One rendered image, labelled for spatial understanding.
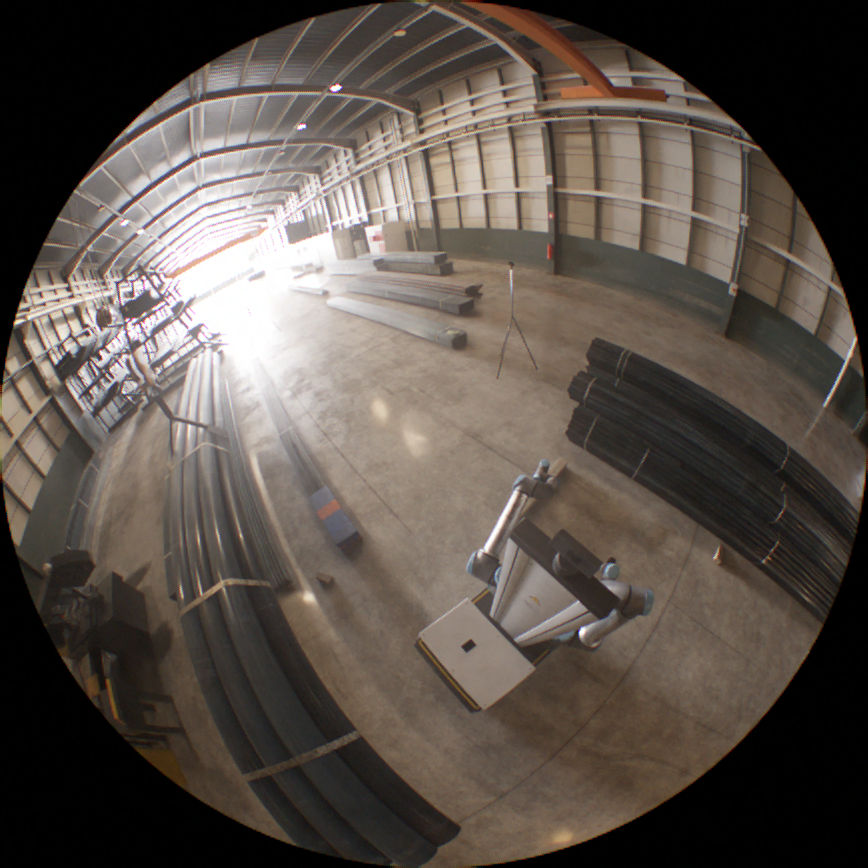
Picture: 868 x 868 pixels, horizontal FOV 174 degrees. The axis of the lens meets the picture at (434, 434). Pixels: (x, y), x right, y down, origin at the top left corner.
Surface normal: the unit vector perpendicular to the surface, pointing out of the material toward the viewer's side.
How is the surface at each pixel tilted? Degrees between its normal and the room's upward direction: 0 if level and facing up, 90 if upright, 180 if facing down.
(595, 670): 0
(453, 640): 0
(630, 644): 0
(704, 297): 90
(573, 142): 90
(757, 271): 90
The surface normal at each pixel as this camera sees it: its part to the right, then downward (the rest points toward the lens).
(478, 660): -0.14, -0.70
